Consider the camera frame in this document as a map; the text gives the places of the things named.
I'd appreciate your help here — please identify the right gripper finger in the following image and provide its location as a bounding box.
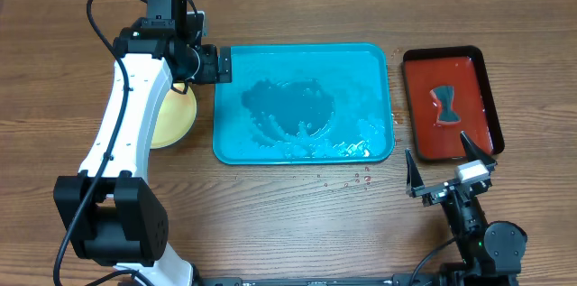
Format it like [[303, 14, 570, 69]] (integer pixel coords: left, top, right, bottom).
[[405, 149, 425, 198], [460, 131, 497, 170]]

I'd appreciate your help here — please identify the yellow-green round plate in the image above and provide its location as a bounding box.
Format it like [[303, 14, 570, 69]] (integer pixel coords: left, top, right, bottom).
[[151, 86, 197, 149]]

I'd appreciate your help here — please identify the black tray with red water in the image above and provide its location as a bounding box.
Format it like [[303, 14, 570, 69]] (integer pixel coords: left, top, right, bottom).
[[402, 45, 505, 161]]

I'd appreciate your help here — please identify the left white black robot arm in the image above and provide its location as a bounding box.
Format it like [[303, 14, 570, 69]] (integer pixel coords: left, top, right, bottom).
[[53, 0, 232, 285]]

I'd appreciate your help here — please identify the dark sponge with pink edge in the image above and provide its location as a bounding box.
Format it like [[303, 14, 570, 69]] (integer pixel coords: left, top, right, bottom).
[[429, 86, 461, 125]]

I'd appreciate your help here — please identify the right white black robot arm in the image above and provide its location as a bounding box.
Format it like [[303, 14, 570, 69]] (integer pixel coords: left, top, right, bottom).
[[403, 132, 527, 285]]

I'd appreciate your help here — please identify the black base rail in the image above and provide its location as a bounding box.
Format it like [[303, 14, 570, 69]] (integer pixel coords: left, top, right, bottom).
[[192, 273, 519, 286]]

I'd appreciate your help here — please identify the teal plastic serving tray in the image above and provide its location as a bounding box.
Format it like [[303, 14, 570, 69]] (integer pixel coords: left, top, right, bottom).
[[213, 42, 395, 165]]

